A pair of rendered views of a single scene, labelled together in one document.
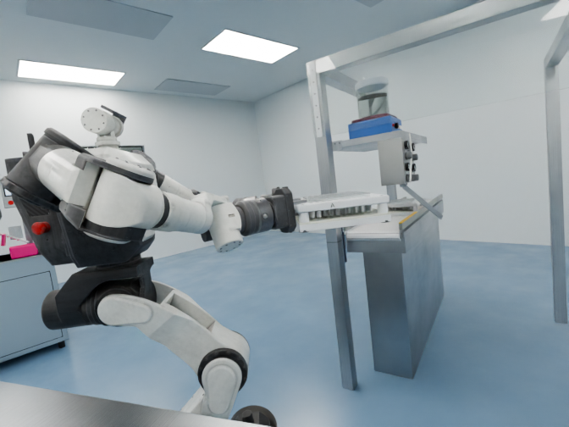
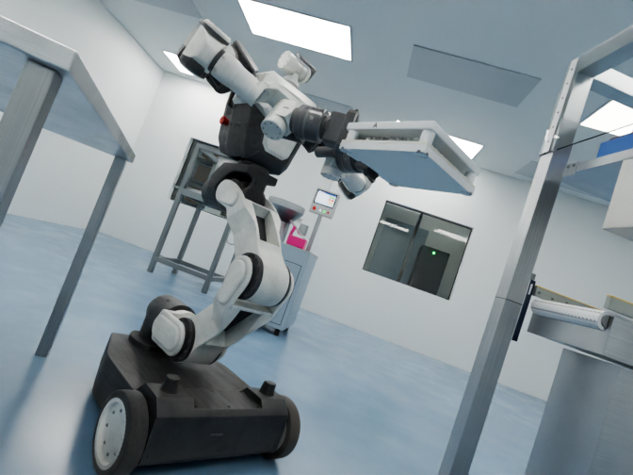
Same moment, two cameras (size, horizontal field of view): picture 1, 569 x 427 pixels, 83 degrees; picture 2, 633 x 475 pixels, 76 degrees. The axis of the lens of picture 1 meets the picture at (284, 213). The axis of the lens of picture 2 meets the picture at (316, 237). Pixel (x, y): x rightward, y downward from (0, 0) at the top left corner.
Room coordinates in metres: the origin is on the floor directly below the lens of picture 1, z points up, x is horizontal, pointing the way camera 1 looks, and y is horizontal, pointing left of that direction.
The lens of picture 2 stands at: (0.21, -0.78, 0.65)
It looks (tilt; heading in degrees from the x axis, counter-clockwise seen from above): 4 degrees up; 49
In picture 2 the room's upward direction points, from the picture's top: 20 degrees clockwise
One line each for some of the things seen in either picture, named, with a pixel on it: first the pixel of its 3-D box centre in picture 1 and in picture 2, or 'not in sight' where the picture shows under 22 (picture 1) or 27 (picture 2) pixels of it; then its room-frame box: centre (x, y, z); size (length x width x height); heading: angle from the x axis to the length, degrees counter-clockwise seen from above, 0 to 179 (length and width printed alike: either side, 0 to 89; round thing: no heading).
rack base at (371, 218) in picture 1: (335, 217); (407, 167); (0.95, -0.15, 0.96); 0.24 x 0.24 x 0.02; 3
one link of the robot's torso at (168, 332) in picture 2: not in sight; (190, 335); (0.92, 0.49, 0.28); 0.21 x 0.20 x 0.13; 93
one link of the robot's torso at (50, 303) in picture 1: (101, 293); (235, 188); (0.92, 0.56, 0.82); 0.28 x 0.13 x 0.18; 93
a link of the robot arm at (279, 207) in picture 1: (270, 213); (330, 128); (0.83, 0.04, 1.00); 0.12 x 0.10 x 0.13; 125
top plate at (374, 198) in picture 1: (334, 201); (413, 149); (0.95, -0.15, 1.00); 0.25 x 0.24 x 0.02; 3
